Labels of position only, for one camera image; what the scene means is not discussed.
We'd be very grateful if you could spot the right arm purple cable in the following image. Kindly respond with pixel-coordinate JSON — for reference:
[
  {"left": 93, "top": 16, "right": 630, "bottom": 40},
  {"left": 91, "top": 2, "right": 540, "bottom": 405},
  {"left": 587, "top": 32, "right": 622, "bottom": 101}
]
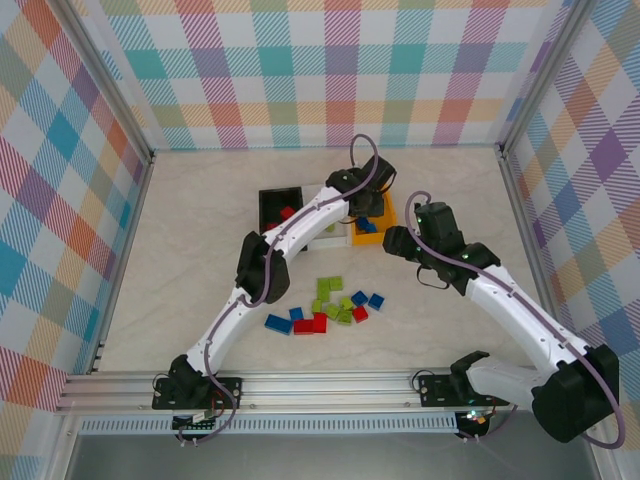
[{"left": 404, "top": 190, "right": 626, "bottom": 448}]

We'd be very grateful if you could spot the small labelled circuit board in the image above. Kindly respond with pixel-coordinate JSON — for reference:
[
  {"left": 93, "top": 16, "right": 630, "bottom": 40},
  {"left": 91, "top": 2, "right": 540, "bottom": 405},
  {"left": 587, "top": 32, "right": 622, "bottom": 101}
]
[{"left": 172, "top": 410, "right": 221, "bottom": 433}]

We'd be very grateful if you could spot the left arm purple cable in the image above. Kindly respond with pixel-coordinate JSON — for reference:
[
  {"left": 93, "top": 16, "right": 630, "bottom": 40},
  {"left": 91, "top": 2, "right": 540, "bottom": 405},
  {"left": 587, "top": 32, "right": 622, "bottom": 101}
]
[{"left": 174, "top": 133, "right": 381, "bottom": 446}]

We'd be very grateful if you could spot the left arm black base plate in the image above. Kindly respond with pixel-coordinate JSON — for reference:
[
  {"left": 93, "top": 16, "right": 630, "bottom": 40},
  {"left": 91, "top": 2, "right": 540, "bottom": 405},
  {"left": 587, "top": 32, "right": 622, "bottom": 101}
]
[{"left": 152, "top": 375, "right": 244, "bottom": 412}]

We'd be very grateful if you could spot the black plastic container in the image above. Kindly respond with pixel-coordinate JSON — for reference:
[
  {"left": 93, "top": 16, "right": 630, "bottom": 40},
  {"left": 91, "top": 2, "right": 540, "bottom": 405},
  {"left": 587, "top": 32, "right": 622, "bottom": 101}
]
[{"left": 257, "top": 186, "right": 307, "bottom": 240}]

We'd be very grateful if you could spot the white slotted cable duct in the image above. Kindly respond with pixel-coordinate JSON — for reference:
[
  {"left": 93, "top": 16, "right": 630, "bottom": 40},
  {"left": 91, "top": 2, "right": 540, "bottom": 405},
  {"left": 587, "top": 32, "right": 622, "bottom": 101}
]
[{"left": 79, "top": 418, "right": 459, "bottom": 435}]

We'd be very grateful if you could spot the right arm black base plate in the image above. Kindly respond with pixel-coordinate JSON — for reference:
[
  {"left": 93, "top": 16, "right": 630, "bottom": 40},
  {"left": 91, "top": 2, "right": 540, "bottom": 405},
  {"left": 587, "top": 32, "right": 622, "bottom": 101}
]
[{"left": 418, "top": 372, "right": 511, "bottom": 407}]

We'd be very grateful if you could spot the orange plastic container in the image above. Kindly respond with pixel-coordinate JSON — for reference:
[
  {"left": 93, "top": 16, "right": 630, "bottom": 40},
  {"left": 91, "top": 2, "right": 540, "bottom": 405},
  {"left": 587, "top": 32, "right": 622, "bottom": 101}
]
[{"left": 349, "top": 192, "right": 400, "bottom": 247}]

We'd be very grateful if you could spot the aluminium frame side rail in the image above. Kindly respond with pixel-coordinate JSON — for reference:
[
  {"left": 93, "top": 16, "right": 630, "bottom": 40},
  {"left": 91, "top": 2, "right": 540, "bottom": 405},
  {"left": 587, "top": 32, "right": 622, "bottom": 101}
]
[
  {"left": 498, "top": 144, "right": 566, "bottom": 341},
  {"left": 87, "top": 152, "right": 156, "bottom": 375}
]

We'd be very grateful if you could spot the long aluminium base rail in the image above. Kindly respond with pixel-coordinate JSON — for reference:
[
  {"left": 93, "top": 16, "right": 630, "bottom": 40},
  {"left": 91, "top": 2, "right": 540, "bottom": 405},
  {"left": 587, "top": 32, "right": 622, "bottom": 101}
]
[{"left": 54, "top": 367, "right": 609, "bottom": 417}]

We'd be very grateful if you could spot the aluminium frame corner post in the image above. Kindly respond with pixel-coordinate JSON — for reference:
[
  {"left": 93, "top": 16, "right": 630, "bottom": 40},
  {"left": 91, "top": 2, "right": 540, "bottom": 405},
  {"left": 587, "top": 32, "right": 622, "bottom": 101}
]
[
  {"left": 58, "top": 0, "right": 155, "bottom": 164},
  {"left": 498, "top": 0, "right": 599, "bottom": 156}
]

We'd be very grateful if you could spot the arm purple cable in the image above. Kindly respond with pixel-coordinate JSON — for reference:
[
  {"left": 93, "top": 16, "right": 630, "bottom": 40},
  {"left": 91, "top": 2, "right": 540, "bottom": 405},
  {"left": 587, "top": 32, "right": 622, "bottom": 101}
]
[
  {"left": 174, "top": 133, "right": 381, "bottom": 446},
  {"left": 404, "top": 190, "right": 626, "bottom": 448}
]

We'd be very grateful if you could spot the right gripper thin black cable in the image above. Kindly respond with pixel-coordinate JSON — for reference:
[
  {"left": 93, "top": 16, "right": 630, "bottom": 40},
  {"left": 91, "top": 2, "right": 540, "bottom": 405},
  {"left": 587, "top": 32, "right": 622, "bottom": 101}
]
[{"left": 416, "top": 264, "right": 451, "bottom": 292}]

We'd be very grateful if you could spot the white plastic container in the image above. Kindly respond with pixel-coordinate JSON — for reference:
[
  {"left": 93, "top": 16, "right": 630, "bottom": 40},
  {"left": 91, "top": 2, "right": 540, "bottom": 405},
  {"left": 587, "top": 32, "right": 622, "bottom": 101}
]
[{"left": 299, "top": 183, "right": 351, "bottom": 250}]

